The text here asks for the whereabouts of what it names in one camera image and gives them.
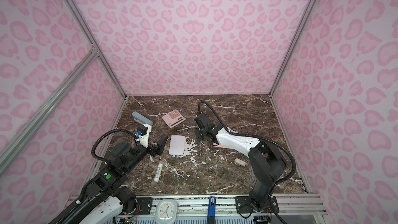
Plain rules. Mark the green bordered floral letter card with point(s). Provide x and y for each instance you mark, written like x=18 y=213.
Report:
x=177 y=145

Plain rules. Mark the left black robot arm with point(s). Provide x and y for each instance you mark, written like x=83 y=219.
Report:
x=108 y=183

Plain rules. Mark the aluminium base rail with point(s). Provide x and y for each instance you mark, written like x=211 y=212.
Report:
x=230 y=209

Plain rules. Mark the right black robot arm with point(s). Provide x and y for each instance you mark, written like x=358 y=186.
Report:
x=271 y=163

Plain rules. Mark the small beige eraser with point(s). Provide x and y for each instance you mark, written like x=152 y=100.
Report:
x=239 y=162

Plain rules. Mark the pink calculator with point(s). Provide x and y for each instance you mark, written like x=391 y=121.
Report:
x=173 y=118

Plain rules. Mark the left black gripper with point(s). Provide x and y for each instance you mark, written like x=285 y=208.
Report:
x=159 y=148

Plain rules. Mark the peach paper envelope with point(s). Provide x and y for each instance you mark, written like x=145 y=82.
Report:
x=222 y=146

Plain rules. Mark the white glue stick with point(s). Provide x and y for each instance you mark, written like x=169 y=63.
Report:
x=158 y=171

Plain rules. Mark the grey blue stapler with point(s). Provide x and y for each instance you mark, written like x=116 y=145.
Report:
x=141 y=119

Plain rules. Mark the white analog clock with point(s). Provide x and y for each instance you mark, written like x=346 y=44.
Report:
x=166 y=212

